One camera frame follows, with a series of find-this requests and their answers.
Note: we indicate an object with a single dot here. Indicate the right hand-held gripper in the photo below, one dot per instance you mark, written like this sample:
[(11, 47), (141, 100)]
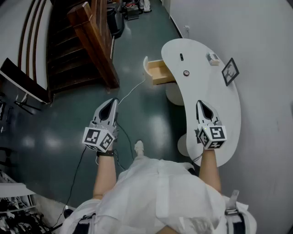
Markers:
[(216, 133)]

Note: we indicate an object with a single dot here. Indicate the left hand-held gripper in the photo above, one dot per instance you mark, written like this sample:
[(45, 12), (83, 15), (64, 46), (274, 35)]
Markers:
[(93, 137)]

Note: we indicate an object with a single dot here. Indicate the small round black object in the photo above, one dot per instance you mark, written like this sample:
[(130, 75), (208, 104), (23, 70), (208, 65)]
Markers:
[(186, 73)]

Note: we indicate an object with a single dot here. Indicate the small white green device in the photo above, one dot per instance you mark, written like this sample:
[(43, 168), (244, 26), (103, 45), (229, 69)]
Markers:
[(212, 58)]

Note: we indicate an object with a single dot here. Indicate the small black rectangular object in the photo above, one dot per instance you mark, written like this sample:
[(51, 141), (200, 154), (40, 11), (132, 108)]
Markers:
[(181, 56)]

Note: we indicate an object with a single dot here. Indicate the wooden large drawer white front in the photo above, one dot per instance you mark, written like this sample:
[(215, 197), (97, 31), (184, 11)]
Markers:
[(158, 73)]

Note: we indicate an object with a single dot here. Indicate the person's left forearm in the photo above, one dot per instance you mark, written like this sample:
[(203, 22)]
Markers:
[(104, 173)]

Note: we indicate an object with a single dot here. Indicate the person's right forearm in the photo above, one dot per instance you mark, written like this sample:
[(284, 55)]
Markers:
[(209, 169)]

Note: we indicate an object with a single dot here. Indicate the white curved desk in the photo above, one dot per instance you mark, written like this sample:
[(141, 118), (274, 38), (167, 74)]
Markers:
[(206, 91)]

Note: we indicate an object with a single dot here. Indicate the person's white shoe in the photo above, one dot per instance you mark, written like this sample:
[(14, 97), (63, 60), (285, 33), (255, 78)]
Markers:
[(139, 148)]

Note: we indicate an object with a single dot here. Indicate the wooden staircase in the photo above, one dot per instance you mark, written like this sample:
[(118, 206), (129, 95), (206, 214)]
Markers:
[(91, 45)]

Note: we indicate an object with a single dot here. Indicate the person in white coat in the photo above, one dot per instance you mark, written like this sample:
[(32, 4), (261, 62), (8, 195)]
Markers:
[(160, 194)]

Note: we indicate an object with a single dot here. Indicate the black board white edge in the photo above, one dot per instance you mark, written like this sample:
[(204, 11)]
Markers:
[(23, 77)]

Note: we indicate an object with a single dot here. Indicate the dark grey bin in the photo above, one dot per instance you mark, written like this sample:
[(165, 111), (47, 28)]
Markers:
[(115, 20)]

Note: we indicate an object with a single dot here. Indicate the grey equipment case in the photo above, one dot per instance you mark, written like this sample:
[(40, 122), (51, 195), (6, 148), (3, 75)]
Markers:
[(132, 12)]

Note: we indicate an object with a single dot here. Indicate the white metal rack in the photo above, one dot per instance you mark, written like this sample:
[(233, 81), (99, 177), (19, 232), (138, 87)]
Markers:
[(16, 205)]

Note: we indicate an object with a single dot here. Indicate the black picture frame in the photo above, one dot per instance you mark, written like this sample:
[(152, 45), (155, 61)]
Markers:
[(230, 72)]

